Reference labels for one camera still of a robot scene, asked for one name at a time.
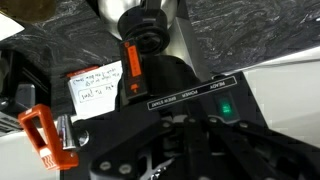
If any red whiteboard marker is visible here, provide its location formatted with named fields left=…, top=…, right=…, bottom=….
left=65, top=65, right=101, bottom=80

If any stainless steel toaster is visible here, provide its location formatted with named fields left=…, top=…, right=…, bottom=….
left=0, top=49, right=52, bottom=138

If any small handwritten whiteboard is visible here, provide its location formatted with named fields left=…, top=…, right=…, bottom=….
left=67, top=60, right=125, bottom=118

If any amber translucent plastic cup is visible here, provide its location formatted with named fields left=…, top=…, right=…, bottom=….
left=0, top=0, right=57, bottom=24

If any orange faucet lever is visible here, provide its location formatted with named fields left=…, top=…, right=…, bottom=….
left=18, top=103, right=80, bottom=172

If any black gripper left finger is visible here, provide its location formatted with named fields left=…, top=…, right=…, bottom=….
left=89, top=115, right=200, bottom=180

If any green lit power switch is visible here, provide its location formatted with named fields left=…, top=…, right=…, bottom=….
left=214, top=93, right=241, bottom=123

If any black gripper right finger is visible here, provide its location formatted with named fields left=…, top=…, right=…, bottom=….
left=198, top=115, right=320, bottom=180

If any steel and black coffee maker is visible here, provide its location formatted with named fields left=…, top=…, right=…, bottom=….
left=54, top=0, right=269, bottom=180

